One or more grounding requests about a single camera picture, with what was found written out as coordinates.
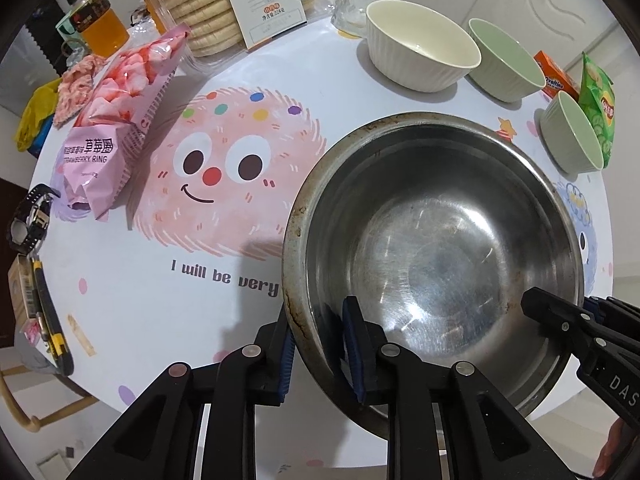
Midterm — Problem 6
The clear glass cup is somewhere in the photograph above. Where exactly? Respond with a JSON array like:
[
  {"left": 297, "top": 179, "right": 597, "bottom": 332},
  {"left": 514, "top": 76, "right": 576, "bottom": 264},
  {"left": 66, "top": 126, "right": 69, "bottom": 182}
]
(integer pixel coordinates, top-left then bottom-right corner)
[{"left": 330, "top": 0, "right": 374, "bottom": 39}]

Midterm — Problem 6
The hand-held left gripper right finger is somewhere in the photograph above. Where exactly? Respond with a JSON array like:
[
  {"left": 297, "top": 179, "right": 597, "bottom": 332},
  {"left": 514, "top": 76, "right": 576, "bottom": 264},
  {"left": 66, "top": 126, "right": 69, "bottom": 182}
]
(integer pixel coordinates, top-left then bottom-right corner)
[{"left": 341, "top": 296, "right": 546, "bottom": 480}]

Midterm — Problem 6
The clear packet of pink snacks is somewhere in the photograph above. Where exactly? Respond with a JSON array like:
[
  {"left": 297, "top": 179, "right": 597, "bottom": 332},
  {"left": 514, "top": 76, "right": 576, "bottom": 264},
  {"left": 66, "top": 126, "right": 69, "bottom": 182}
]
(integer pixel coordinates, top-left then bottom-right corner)
[{"left": 52, "top": 55, "right": 109, "bottom": 126}]

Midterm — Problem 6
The person's right hand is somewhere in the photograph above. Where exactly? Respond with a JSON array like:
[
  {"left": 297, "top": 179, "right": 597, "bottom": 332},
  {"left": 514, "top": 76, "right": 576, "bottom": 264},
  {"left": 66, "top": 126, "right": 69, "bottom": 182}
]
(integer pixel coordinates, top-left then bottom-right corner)
[{"left": 594, "top": 416, "right": 629, "bottom": 480}]

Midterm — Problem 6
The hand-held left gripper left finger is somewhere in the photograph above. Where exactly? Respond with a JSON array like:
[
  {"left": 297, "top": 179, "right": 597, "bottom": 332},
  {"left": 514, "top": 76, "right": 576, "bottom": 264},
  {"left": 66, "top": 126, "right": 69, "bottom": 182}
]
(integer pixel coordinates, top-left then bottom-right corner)
[{"left": 107, "top": 310, "right": 296, "bottom": 480}]

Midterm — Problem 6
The orange snack box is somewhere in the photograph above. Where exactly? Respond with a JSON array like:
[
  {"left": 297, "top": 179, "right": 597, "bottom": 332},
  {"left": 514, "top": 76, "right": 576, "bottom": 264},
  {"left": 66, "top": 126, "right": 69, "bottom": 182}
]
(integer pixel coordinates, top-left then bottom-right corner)
[{"left": 533, "top": 50, "right": 584, "bottom": 99}]

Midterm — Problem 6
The wooden chair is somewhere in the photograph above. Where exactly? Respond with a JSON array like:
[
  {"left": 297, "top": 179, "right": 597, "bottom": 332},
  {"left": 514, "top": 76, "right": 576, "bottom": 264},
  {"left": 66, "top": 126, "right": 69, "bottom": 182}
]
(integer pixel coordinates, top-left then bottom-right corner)
[{"left": 0, "top": 365, "right": 99, "bottom": 434}]

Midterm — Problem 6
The black wristwatch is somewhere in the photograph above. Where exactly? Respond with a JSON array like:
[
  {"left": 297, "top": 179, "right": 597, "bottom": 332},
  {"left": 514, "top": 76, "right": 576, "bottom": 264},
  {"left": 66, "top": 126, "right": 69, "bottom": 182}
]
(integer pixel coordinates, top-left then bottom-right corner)
[{"left": 7, "top": 184, "right": 61, "bottom": 254}]

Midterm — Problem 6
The clear tray of round biscuits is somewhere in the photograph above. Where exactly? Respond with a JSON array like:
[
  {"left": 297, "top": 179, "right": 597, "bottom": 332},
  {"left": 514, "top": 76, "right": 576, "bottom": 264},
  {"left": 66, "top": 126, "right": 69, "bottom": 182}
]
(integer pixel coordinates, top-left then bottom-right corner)
[{"left": 142, "top": 0, "right": 324, "bottom": 59}]

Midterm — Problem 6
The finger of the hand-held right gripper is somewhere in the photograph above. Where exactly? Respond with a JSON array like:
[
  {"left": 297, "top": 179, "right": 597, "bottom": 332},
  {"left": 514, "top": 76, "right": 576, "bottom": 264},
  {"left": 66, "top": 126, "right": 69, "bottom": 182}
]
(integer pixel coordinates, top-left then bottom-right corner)
[
  {"left": 585, "top": 297, "right": 640, "bottom": 357},
  {"left": 520, "top": 287, "right": 619, "bottom": 362}
]

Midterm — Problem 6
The rusty rim large steel bowl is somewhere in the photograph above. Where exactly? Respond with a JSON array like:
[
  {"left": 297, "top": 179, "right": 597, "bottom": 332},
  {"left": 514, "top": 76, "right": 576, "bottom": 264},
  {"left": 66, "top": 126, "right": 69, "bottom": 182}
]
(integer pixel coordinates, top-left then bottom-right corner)
[{"left": 281, "top": 111, "right": 587, "bottom": 439}]

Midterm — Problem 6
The pink strawberry snack bag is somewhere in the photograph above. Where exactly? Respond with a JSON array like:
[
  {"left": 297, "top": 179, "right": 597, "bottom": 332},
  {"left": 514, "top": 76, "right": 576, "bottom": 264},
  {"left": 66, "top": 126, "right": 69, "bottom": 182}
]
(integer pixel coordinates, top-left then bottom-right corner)
[{"left": 50, "top": 24, "right": 194, "bottom": 221}]

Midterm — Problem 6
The small cardboard box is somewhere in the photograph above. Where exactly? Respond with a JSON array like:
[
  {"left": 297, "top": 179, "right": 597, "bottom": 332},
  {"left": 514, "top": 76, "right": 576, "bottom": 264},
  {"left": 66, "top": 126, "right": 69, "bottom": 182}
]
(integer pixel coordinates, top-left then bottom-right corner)
[{"left": 7, "top": 255, "right": 41, "bottom": 329}]

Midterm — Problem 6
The small green ribbed ceramic bowl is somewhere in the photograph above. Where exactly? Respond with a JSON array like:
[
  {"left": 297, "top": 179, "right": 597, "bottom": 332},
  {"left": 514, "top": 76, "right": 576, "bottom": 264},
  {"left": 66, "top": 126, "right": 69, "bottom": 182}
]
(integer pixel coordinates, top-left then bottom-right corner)
[{"left": 539, "top": 91, "right": 607, "bottom": 175}]

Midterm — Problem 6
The white door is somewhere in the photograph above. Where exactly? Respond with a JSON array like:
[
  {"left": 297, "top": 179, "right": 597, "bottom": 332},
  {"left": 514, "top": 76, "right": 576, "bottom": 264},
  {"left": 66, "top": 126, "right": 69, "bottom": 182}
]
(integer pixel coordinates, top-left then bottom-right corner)
[{"left": 465, "top": 0, "right": 618, "bottom": 78}]

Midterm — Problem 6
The green chip bag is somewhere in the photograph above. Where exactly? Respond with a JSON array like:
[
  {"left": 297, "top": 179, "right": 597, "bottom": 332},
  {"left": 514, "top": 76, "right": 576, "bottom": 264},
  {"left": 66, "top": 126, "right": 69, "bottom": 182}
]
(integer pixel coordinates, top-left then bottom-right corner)
[{"left": 577, "top": 52, "right": 615, "bottom": 170}]

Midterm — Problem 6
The yellow plastic bag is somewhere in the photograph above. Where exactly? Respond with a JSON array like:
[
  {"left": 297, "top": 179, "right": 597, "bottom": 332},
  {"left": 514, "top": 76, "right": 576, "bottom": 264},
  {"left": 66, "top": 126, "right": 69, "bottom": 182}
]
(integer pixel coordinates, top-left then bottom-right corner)
[{"left": 16, "top": 80, "right": 61, "bottom": 152}]

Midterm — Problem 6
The large green ribbed ceramic bowl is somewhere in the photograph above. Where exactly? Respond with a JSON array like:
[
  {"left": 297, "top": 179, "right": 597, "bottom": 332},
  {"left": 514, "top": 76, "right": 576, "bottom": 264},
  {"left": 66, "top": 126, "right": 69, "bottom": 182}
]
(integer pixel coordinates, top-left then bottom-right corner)
[{"left": 467, "top": 18, "right": 547, "bottom": 104}]

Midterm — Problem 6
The yellow black utility knife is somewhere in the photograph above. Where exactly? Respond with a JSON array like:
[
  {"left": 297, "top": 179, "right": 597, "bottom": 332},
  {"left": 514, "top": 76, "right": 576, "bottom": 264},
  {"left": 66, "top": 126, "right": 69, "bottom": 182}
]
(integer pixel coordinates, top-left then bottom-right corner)
[{"left": 30, "top": 257, "right": 75, "bottom": 377}]

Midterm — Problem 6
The cream ribbed ceramic bowl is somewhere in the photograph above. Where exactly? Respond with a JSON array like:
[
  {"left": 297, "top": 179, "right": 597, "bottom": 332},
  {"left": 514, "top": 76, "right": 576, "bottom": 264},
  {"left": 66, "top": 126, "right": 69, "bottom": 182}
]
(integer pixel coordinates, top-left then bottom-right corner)
[{"left": 365, "top": 0, "right": 482, "bottom": 93}]

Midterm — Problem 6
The orange juice bottle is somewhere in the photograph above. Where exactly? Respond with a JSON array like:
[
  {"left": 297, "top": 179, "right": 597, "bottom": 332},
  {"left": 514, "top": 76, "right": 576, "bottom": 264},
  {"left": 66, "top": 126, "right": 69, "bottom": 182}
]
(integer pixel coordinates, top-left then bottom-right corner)
[{"left": 67, "top": 0, "right": 130, "bottom": 59}]

